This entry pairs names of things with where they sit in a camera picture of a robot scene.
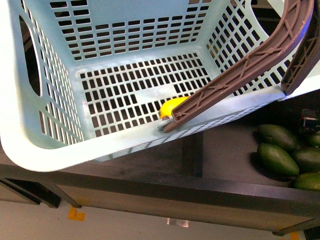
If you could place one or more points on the green avocado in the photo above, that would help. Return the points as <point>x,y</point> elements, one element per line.
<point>278,136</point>
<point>313,140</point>
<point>308,181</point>
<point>307,159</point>
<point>276,160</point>

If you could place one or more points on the light blue plastic basket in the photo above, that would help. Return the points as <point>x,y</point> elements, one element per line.
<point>84,80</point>

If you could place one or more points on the brown basket handle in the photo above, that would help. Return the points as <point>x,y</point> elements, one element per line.
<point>298,29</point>

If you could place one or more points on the yellow floor tape marker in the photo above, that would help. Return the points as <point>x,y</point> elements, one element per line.
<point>75,215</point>

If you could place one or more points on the yellow mango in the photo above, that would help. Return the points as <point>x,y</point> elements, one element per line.
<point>167,108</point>

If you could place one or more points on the dark wooden display stand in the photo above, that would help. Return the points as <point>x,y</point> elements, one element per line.
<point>211,177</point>

